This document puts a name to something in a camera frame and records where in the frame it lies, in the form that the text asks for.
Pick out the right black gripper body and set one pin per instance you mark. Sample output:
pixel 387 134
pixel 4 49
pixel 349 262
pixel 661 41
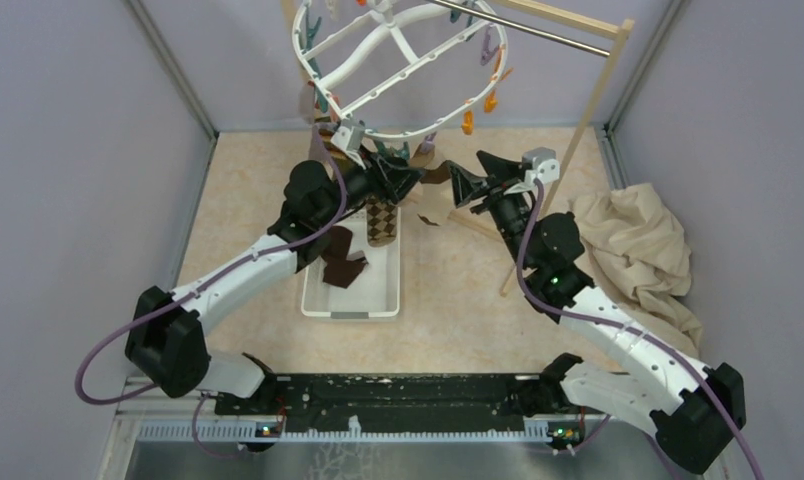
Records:
pixel 510 211

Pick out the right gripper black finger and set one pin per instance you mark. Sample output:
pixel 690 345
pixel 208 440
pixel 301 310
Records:
pixel 500 171
pixel 467 187

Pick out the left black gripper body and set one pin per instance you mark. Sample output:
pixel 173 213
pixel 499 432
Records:
pixel 359 185

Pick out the beige brown sock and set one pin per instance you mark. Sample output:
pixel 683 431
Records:
pixel 433 198

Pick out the brown checkered sock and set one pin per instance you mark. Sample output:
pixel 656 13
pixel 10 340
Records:
pixel 382 223

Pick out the white round clip hanger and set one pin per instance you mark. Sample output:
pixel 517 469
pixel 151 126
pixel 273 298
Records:
pixel 432 91

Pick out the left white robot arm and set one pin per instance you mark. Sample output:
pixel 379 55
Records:
pixel 166 340

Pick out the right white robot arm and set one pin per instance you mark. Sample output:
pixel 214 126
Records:
pixel 693 411

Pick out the grey sock on hanger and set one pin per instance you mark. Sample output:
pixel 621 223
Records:
pixel 306 103

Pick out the dark brown sock in basket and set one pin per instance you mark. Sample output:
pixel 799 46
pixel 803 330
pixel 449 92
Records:
pixel 342 267

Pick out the white plastic basket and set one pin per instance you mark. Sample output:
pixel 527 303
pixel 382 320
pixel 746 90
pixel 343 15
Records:
pixel 375 295

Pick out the beige crumpled cloth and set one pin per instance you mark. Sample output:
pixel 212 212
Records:
pixel 639 255

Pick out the metal hanging rod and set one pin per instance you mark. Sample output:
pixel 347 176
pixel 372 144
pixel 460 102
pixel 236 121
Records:
pixel 501 21

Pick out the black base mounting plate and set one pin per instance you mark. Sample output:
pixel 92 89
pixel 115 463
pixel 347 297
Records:
pixel 413 403

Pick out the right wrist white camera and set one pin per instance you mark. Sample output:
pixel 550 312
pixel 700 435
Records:
pixel 541 165

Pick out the wrist white camera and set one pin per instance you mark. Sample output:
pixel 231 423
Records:
pixel 541 165
pixel 348 138

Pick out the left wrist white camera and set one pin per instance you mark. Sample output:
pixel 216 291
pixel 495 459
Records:
pixel 348 138

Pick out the wooden drying rack frame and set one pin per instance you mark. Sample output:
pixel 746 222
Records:
pixel 389 24

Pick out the white slotted cable duct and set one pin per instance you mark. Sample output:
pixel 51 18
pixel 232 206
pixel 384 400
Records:
pixel 239 430

